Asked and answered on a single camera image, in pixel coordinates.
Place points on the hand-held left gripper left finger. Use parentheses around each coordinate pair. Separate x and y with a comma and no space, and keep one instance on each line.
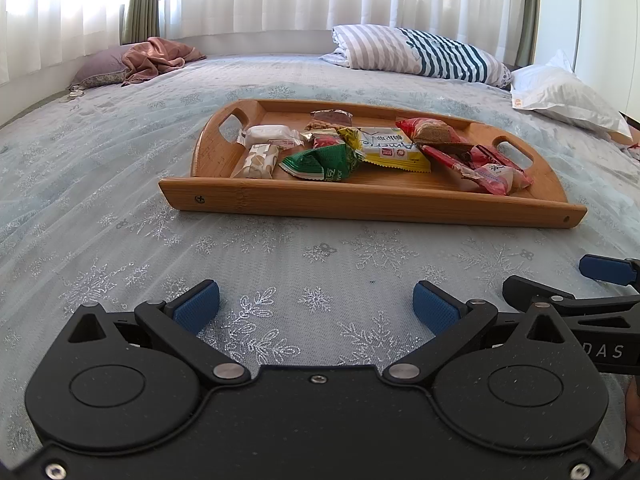
(197,305)

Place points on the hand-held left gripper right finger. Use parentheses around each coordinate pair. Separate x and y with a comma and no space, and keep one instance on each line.
(435,310)

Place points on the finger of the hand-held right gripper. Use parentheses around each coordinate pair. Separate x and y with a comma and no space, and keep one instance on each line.
(590,307)
(605,267)

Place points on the wooden tray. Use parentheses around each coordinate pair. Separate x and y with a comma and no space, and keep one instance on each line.
(380,190)

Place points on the red snack packets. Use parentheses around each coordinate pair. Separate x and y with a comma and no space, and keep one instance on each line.
(500,180)

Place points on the dark red chocolate packet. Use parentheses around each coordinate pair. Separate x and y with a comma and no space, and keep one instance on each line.
(450,157)

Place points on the red bar packet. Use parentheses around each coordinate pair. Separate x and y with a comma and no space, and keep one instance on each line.
(495,156)

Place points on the beige white snack packet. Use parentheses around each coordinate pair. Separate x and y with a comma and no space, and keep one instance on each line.
(260,160)

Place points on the yellow snack packet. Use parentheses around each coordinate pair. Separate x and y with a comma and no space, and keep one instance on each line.
(395,152)

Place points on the large red gold-edged packet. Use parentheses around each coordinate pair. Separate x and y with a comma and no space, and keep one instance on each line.
(435,132)

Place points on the white clear candy packet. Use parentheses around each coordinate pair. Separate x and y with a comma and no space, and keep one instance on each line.
(267,135)

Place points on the green snack packet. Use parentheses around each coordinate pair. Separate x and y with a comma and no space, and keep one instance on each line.
(315,162)

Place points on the small red candy packet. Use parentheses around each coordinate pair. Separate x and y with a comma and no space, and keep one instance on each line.
(325,141)

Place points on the brown snack packet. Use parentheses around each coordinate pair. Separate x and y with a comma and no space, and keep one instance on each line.
(330,119)

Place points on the person's right hand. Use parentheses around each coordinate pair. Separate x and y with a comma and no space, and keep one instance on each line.
(633,415)

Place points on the cardboard box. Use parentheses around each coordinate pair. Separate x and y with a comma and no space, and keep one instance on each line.
(631,132)

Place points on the bed with snowflake sheet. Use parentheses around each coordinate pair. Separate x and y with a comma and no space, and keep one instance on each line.
(100,185)

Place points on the white pillow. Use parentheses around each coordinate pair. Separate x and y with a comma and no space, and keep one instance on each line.
(560,92)

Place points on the small pale object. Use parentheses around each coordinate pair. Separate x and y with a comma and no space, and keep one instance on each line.
(75,92)

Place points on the pink blanket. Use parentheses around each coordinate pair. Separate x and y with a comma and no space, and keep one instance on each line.
(155,55)

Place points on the white wardrobe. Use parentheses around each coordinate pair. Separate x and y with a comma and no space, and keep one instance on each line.
(590,10)

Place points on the purple pillow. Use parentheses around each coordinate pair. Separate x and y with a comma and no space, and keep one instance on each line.
(100,65)

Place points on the green curtain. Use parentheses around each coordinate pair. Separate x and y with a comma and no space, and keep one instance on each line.
(527,20)
(142,0)

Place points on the blue striped pillow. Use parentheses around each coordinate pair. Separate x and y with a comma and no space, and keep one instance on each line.
(410,50)

